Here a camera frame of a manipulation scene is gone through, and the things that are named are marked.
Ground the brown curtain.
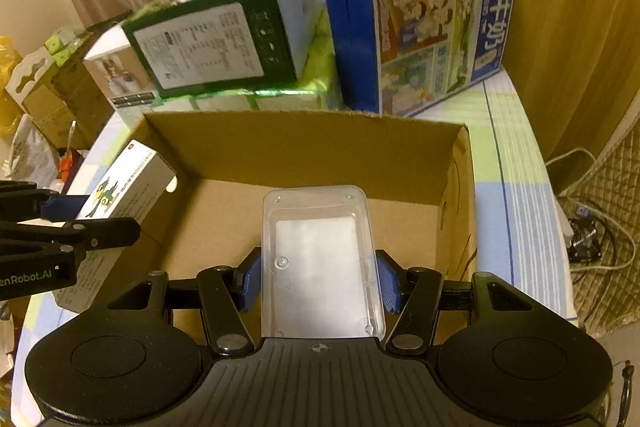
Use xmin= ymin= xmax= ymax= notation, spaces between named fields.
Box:
xmin=503 ymin=0 xmax=639 ymax=158

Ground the clear plastic case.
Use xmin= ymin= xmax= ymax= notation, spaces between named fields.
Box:
xmin=262 ymin=185 xmax=386 ymax=339

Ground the green milk carton box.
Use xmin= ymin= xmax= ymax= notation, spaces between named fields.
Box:
xmin=122 ymin=0 xmax=324 ymax=96

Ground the quilted beige chair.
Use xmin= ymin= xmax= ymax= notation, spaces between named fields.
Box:
xmin=560 ymin=119 xmax=639 ymax=337

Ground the brown cardboard carton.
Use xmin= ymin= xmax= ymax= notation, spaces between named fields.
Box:
xmin=6 ymin=14 xmax=126 ymax=150

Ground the brown cardboard box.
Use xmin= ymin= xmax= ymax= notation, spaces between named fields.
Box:
xmin=99 ymin=112 xmax=476 ymax=336

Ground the white ointment box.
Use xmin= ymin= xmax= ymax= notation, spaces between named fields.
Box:
xmin=53 ymin=140 xmax=178 ymax=313

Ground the yellow plastic bag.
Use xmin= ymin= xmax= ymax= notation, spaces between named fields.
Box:
xmin=0 ymin=34 xmax=26 ymax=138

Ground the white product box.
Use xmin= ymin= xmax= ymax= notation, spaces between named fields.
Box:
xmin=84 ymin=24 xmax=157 ymax=109

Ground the blue milk carton box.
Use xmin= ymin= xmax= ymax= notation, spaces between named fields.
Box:
xmin=326 ymin=0 xmax=514 ymax=117

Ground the white plastic bag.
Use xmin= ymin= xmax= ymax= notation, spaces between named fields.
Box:
xmin=3 ymin=114 xmax=60 ymax=188

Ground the white power strip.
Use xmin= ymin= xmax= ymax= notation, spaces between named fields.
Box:
xmin=555 ymin=200 xmax=574 ymax=247

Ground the dark red tray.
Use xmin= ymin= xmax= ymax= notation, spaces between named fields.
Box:
xmin=58 ymin=147 xmax=85 ymax=194

